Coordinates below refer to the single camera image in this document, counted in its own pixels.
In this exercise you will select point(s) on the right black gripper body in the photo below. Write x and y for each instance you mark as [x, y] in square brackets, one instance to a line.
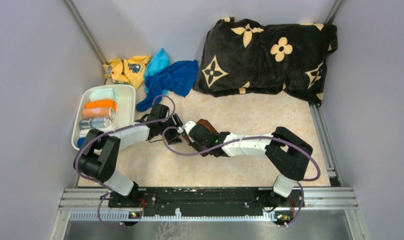
[201, 148]

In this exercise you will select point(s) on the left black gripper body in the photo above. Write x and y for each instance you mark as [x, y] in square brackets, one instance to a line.
[169, 123]

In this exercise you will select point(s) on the brown towel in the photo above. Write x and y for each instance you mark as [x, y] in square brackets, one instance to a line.
[206, 124]

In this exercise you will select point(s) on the dark blue towel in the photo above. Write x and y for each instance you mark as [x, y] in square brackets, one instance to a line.
[178, 78]

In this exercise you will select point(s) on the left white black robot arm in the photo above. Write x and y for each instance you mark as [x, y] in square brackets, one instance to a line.
[97, 157]

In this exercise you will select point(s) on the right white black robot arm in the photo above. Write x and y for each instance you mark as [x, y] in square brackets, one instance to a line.
[286, 151]

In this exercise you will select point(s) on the white plastic basket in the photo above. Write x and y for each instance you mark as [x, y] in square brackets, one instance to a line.
[125, 108]

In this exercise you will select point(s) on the salmon rolled towel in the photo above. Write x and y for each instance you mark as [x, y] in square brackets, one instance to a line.
[108, 112]

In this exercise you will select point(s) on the yellow printed cloth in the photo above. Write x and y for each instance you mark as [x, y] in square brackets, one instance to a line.
[127, 71]

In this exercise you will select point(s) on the light blue towel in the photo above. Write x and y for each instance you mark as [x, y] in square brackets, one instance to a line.
[158, 63]

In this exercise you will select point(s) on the mint green rolled towel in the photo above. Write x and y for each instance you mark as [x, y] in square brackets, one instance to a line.
[103, 94]

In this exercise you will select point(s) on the black blanket with beige flowers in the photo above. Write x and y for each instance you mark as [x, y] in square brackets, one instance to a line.
[246, 57]

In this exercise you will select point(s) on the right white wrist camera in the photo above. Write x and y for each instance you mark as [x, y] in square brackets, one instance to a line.
[188, 126]

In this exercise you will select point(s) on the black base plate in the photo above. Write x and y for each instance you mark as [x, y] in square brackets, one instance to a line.
[207, 201]

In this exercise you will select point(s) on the aluminium frame rail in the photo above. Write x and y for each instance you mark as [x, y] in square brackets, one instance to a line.
[327, 213]

